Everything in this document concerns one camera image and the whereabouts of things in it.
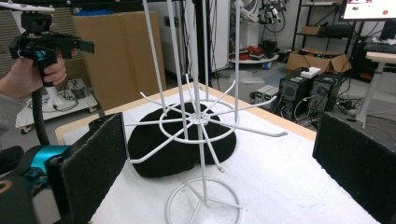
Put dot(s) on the black metal shelf rack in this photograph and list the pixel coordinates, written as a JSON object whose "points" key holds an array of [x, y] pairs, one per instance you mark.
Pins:
{"points": [[330, 31]]}

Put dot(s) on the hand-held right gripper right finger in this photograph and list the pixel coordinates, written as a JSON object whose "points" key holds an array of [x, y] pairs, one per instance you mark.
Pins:
{"points": [[358, 161]]}

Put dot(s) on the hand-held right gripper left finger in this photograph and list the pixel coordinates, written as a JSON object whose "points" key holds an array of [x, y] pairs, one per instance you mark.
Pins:
{"points": [[90, 161]]}

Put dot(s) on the white foam table mat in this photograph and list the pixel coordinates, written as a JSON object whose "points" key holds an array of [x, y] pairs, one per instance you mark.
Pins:
{"points": [[280, 180]]}

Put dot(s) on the small cardboard box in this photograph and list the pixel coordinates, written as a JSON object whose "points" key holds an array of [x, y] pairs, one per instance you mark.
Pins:
{"points": [[310, 30]]}

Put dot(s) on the round white table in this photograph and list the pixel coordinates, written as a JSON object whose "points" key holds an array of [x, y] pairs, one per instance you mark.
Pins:
{"points": [[255, 59]]}

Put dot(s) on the computer monitor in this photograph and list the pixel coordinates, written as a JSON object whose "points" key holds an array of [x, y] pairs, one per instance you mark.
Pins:
{"points": [[367, 9]]}

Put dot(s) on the black computer tower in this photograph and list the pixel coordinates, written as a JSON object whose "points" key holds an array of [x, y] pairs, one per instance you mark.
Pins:
{"points": [[327, 90], [294, 93]]}

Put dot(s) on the open cardboard box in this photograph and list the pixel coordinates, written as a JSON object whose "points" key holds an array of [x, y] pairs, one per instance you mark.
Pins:
{"points": [[317, 60]]}

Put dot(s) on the white wheeled cart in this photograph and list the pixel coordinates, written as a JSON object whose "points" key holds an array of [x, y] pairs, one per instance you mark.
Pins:
{"points": [[62, 102]]}

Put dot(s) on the large closed cardboard box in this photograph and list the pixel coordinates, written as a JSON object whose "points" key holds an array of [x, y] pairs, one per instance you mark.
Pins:
{"points": [[124, 59]]}

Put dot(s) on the small white box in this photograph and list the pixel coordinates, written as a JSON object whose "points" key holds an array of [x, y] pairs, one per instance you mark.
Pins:
{"points": [[310, 72]]}

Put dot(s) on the black hat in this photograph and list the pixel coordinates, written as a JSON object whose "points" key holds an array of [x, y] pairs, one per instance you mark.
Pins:
{"points": [[174, 152]]}

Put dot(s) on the grey power supply unit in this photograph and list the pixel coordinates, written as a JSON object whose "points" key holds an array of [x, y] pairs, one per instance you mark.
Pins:
{"points": [[266, 93]]}

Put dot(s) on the white desk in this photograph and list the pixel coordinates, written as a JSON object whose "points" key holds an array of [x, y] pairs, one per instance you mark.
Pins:
{"points": [[379, 62]]}

